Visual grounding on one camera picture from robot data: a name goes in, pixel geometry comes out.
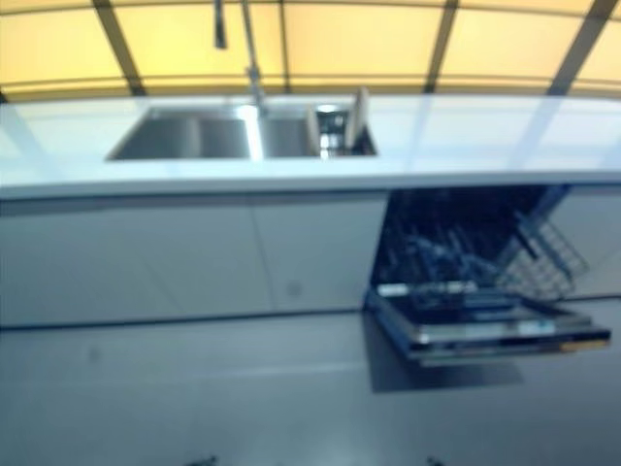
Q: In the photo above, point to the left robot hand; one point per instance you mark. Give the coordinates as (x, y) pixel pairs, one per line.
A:
(204, 461)

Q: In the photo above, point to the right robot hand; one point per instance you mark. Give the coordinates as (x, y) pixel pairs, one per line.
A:
(439, 461)

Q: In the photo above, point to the white cabinet door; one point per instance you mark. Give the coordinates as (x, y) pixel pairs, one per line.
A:
(315, 247)
(126, 252)

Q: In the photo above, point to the stainless steel kitchen sink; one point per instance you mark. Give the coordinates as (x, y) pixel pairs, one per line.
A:
(194, 133)

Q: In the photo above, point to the white round plate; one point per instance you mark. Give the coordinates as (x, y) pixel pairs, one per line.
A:
(355, 119)

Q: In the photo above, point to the chrome kitchen faucet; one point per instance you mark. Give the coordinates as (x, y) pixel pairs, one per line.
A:
(252, 68)

